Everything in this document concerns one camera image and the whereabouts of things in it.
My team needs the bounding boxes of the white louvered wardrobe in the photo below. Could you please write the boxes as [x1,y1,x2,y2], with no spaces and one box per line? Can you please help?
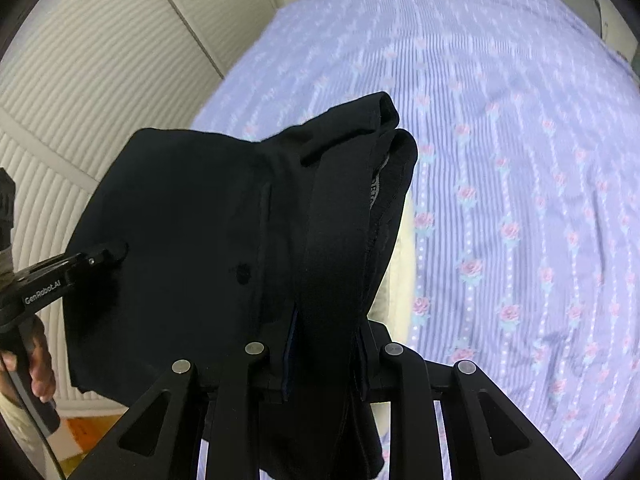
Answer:
[0,0,312,406]

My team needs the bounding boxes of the black pants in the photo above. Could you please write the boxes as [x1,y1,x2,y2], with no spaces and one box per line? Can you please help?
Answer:
[63,92,418,479]

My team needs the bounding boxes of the person left hand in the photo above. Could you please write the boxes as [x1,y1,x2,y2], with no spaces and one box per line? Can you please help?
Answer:
[1,318,56,406]

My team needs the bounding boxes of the purple floral bedsheet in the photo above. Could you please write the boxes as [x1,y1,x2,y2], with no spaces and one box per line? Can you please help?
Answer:
[193,0,639,479]

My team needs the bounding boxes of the cream folded garment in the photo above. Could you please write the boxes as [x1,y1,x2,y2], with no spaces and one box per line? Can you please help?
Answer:
[366,194,419,453]

